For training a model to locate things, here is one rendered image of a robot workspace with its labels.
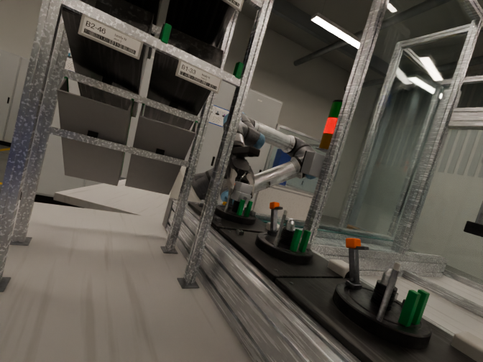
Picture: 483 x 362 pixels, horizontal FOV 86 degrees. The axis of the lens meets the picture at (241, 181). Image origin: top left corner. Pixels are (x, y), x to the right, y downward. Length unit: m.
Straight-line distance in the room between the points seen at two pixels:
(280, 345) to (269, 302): 0.06
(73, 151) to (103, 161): 0.07
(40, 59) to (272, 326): 0.51
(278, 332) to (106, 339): 0.24
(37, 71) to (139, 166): 0.35
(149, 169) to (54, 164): 3.13
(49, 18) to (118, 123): 0.22
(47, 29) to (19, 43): 8.35
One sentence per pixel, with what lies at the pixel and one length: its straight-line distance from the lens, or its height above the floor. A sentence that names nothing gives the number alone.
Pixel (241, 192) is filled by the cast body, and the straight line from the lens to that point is 0.80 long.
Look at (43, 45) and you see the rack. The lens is 0.50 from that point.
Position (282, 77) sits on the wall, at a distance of 9.67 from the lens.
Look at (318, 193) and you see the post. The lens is 0.83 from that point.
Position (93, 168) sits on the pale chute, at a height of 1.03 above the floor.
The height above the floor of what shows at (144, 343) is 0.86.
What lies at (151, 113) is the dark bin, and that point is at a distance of 0.76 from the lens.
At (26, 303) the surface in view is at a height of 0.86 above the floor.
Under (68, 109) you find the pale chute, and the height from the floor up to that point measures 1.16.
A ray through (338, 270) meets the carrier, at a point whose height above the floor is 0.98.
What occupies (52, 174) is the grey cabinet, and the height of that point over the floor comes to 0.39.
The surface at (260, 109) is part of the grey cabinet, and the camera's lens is 4.12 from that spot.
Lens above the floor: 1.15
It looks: 4 degrees down
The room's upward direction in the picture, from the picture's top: 16 degrees clockwise
